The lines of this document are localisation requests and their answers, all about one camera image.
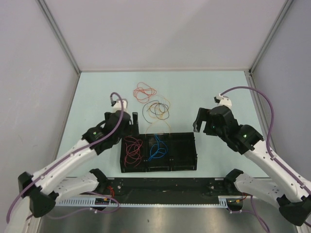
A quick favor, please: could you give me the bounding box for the red thin cable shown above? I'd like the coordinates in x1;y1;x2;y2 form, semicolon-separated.
123;136;144;168

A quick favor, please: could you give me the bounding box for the yellow thin cable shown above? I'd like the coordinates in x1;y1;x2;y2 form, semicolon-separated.
145;98;172;135

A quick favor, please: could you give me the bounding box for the blue thin cable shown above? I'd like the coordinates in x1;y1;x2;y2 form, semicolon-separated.
148;134;168;161

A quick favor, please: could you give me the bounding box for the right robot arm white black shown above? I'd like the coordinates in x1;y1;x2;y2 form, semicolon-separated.
193;105;311;226

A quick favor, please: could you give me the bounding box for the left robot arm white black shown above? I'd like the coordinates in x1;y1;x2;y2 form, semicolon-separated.
5;110;139;233

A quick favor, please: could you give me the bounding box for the black three-compartment tray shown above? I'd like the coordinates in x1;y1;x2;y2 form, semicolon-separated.
120;133;197;173

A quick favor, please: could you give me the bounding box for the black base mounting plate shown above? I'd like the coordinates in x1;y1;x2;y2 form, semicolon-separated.
94;178;250;205

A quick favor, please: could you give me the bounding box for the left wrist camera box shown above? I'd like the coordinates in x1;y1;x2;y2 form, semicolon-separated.
112;99;128;113

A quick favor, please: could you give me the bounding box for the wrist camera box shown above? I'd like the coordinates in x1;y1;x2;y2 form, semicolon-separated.
214;94;232;109
112;99;128;113

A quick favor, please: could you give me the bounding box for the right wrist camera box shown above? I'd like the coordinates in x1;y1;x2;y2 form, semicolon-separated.
214;94;232;109

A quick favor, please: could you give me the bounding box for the orange thin cable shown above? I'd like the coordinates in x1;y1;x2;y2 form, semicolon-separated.
133;82;157;103

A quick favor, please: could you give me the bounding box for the aluminium side rail right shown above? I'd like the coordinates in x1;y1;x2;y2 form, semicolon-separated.
244;70;271;139

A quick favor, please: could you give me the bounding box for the aluminium frame rail front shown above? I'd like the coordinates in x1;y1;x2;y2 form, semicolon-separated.
36;177;299;197

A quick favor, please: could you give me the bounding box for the grey slotted cable duct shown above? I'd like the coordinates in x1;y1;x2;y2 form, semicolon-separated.
56;197;228;208

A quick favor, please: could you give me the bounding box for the aluminium corner post left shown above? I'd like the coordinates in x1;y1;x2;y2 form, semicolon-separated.
36;0;81;76

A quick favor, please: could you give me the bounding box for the aluminium corner post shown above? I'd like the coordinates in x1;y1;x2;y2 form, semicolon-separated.
248;0;294;75
36;0;81;76

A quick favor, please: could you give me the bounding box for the aluminium corner post right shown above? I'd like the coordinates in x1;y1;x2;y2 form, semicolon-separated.
248;0;294;75

